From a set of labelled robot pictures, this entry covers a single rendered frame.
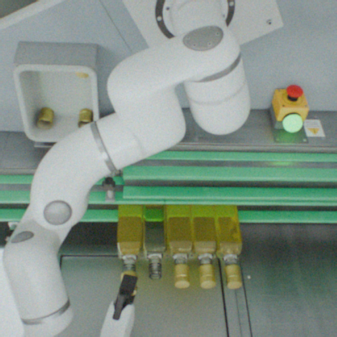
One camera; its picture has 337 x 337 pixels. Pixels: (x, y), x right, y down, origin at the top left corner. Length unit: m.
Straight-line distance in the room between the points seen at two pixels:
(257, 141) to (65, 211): 0.59
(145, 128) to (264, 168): 0.50
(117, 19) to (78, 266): 0.61
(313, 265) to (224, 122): 0.73
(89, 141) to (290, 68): 0.62
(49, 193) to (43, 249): 0.12
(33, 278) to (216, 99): 0.39
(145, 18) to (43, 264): 0.50
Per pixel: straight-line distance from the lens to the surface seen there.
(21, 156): 1.29
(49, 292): 0.84
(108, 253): 1.31
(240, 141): 1.20
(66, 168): 0.75
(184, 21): 0.92
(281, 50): 1.20
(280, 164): 1.20
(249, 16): 1.05
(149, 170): 1.13
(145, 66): 0.71
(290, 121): 1.21
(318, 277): 1.41
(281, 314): 1.33
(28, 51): 1.14
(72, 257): 1.31
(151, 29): 1.03
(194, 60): 0.70
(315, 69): 1.25
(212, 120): 0.77
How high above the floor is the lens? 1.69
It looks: 41 degrees down
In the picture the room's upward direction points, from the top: 177 degrees clockwise
